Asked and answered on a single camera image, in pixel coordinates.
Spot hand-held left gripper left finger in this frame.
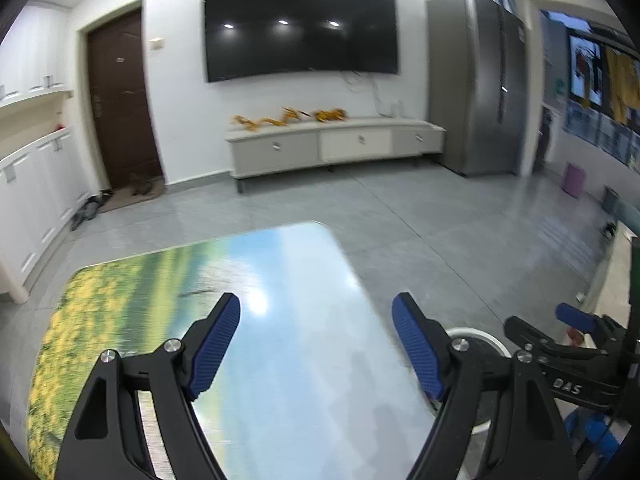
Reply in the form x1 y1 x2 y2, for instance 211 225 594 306
54 292 242 480

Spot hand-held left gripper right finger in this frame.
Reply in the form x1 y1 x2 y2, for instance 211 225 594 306
391 291 576 480

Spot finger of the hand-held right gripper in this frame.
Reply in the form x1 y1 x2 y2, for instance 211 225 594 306
556 303 627 335
502 315 608 367

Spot white round trash can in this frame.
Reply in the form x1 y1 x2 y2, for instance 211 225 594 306
442 327 509 437

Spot person's right hand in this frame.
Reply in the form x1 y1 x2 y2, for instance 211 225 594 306
562 409 625 467

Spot purple stool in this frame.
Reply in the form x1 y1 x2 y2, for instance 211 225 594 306
562 161 587 199

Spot brown door mat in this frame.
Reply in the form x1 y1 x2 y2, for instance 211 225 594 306
102 177 166 212

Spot dark upright bag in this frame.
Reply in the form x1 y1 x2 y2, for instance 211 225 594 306
535 112 554 171

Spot dark slippers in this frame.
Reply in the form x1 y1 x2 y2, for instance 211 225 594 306
70 189 114 231

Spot grey and white television cabinet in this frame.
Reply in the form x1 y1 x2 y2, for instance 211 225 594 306
224 116 447 195

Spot golden dragon figurine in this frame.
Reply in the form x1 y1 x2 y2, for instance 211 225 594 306
231 106 312 132

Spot yellow hanging garment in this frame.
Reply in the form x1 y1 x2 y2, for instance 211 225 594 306
605 47 640 124

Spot dark hanging garments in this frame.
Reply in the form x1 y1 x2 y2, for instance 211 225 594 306
575 50 604 109

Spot silver refrigerator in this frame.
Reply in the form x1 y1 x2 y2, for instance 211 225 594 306
426 0 530 177

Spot dark brown door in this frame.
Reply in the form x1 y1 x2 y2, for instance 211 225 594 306
86 9 165 190

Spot white wall cabinet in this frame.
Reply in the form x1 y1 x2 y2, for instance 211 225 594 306
0 2 94 304

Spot white television cables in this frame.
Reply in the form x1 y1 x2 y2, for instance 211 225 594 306
342 71 387 116

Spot black wall television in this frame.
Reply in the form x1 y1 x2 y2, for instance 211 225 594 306
202 0 402 83

